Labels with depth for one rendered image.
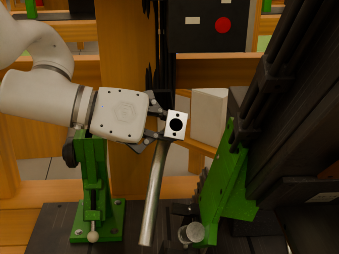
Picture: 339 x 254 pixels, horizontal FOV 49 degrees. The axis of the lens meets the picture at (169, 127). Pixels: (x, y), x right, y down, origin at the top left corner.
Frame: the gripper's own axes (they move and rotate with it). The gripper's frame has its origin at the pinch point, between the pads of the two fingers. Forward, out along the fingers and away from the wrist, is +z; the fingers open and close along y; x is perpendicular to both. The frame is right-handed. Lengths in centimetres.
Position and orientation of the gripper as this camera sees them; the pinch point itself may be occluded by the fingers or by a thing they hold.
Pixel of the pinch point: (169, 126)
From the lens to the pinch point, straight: 73.4
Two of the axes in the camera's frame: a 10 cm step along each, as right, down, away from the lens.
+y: 1.6, -9.4, 2.9
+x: -2.2, 2.5, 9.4
